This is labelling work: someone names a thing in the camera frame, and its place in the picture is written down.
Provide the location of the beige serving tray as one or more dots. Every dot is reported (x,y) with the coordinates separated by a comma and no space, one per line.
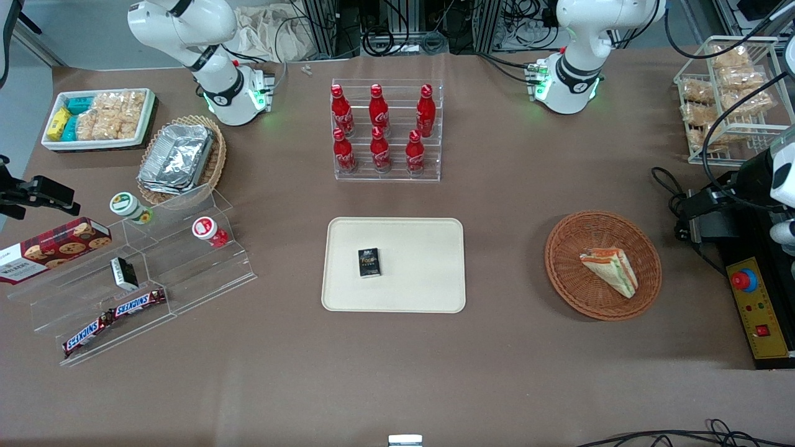
(422,267)

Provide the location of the small black white box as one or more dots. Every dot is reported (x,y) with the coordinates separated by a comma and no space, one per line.
(124,274)

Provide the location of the white edge marker block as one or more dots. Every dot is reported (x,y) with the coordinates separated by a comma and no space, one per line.
(405,441)

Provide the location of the round brown wicker basket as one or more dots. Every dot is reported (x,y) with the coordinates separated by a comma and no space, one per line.
(571,279)

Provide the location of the red lid snack cup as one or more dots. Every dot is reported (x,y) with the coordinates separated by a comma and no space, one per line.
(206,230)

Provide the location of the aluminium foil tray stack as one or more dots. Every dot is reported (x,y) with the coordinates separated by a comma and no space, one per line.
(177,158)

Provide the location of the oval wicker basket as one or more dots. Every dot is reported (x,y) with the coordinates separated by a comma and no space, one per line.
(217,155)

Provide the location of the clear rice cracker bag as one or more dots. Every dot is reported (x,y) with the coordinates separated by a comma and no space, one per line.
(121,102)
(105,126)

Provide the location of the black countertop appliance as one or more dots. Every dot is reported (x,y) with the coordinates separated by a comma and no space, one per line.
(754,183)

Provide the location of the clear acrylic bottle rack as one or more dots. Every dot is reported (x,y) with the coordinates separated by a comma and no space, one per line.
(397,87)

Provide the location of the red cola bottle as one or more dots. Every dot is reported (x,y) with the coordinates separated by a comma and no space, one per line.
(380,153)
(379,112)
(425,113)
(343,154)
(341,112)
(415,155)

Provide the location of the triangle sandwich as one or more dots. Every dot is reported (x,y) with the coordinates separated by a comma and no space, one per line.
(612,270)

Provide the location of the black box yellow control panel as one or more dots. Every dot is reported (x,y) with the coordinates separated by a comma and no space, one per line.
(758,316)

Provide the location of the red tartan cookie box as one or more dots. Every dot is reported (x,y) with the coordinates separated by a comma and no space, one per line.
(49,248)

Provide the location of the white rectangular snack bin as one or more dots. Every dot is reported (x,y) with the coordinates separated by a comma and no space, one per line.
(144,118)

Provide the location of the black bracket box grey plate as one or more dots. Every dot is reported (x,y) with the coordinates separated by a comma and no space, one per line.
(708,217)

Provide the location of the small black card box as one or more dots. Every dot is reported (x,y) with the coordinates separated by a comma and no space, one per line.
(369,262)

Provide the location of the clear acrylic stepped display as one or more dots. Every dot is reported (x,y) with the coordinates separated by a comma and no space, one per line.
(186,273)

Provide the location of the green lid snack cup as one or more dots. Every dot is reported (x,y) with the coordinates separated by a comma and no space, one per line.
(127,206)

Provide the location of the beige crumpled cloth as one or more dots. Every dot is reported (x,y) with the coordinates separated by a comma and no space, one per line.
(267,34)

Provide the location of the black clamp device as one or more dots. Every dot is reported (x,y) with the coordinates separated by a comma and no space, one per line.
(43,191)

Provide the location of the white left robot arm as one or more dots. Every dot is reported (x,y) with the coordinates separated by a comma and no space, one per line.
(584,31)

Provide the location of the yellow snack packet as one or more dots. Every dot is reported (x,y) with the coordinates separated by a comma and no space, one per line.
(58,123)

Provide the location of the snickers chocolate bar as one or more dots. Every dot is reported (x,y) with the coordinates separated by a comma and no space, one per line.
(138,303)
(87,335)

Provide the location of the bagged fried snack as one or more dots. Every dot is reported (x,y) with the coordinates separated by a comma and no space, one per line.
(698,90)
(702,138)
(730,56)
(740,79)
(745,102)
(697,113)

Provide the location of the teal snack packet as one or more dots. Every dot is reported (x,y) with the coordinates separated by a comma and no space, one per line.
(70,129)
(79,104)

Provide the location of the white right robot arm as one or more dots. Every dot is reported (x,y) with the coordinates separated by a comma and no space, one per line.
(186,25)

